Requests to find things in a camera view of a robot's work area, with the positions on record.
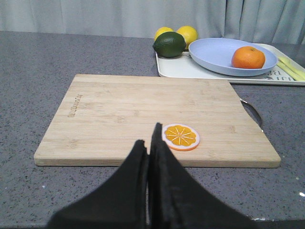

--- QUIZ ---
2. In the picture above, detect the orange slice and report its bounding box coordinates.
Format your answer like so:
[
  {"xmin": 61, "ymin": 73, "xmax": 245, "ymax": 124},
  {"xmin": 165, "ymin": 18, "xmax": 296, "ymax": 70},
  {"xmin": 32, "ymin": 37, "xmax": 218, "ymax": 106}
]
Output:
[{"xmin": 162, "ymin": 123, "xmax": 200, "ymax": 151}]

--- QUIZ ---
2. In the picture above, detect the wooden cutting board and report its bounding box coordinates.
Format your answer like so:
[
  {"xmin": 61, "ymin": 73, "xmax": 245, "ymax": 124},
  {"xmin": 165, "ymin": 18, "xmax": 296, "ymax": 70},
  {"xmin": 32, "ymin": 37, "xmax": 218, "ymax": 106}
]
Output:
[{"xmin": 34, "ymin": 74, "xmax": 281, "ymax": 168}]

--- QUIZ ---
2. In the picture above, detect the white grey curtain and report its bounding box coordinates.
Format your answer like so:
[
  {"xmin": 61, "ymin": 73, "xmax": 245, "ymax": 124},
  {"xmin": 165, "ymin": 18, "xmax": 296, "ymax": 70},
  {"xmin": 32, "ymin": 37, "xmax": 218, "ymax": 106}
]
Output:
[{"xmin": 0, "ymin": 0, "xmax": 305, "ymax": 44}]

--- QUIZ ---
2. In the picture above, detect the metal cutting board handle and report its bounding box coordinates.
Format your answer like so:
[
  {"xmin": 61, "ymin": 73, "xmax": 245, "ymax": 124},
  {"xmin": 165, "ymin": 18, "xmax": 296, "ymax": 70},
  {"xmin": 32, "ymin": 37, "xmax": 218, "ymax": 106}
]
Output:
[{"xmin": 240, "ymin": 98, "xmax": 263, "ymax": 132}]

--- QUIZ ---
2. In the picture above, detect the cream white tray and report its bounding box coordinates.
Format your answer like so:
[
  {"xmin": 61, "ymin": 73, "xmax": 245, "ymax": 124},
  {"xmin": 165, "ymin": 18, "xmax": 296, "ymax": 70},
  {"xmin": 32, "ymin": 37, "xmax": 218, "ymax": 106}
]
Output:
[{"xmin": 156, "ymin": 43, "xmax": 305, "ymax": 85}]

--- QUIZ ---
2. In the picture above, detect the whole orange fruit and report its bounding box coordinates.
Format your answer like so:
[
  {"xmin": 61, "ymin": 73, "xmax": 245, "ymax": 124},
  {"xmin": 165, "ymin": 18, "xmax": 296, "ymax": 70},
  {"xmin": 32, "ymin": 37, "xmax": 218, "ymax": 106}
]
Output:
[{"xmin": 231, "ymin": 46, "xmax": 265, "ymax": 69}]

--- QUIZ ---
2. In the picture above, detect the yellow lemon right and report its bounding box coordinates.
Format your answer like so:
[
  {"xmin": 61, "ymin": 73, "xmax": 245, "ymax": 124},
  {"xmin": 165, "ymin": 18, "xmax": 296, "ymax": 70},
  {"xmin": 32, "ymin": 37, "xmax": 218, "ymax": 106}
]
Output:
[{"xmin": 176, "ymin": 25, "xmax": 198, "ymax": 50}]

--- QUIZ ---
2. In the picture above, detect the light blue plate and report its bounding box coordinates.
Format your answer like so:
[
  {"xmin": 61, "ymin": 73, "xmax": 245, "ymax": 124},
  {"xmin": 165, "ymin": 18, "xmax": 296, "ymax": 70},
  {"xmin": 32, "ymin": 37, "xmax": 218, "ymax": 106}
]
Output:
[{"xmin": 189, "ymin": 38, "xmax": 278, "ymax": 77}]

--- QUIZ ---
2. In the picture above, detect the dark green lime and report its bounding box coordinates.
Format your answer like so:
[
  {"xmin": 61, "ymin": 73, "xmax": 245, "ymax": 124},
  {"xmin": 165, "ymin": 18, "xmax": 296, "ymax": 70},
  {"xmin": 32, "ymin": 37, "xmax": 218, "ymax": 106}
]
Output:
[{"xmin": 152, "ymin": 31, "xmax": 186, "ymax": 58}]

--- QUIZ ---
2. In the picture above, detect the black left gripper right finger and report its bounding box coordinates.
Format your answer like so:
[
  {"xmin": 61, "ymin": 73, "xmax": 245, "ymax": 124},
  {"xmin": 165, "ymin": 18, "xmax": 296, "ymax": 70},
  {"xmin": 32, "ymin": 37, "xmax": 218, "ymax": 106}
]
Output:
[{"xmin": 149, "ymin": 123, "xmax": 256, "ymax": 229}]

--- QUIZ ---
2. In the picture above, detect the yellow lemon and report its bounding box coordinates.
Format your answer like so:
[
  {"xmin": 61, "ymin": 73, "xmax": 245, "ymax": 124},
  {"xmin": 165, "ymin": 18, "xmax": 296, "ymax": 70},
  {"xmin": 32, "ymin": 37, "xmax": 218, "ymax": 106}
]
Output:
[
  {"xmin": 154, "ymin": 27, "xmax": 174, "ymax": 41},
  {"xmin": 176, "ymin": 25, "xmax": 198, "ymax": 50}
]

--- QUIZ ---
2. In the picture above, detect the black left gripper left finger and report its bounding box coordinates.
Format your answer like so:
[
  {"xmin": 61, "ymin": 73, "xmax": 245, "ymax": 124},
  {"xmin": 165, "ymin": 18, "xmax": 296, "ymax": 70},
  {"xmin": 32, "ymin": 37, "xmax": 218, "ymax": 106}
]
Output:
[{"xmin": 47, "ymin": 140, "xmax": 149, "ymax": 229}]

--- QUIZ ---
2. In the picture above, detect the yellow lemon left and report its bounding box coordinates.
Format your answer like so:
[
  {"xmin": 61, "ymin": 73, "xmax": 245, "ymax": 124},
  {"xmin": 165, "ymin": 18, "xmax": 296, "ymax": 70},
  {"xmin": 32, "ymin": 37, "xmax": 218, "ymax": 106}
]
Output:
[{"xmin": 154, "ymin": 27, "xmax": 174, "ymax": 41}]

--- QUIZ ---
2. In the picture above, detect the yellow plastic knife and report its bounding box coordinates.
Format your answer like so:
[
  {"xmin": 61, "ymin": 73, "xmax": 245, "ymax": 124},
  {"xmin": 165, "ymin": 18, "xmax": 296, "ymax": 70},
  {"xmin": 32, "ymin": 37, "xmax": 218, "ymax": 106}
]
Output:
[{"xmin": 277, "ymin": 62, "xmax": 305, "ymax": 81}]

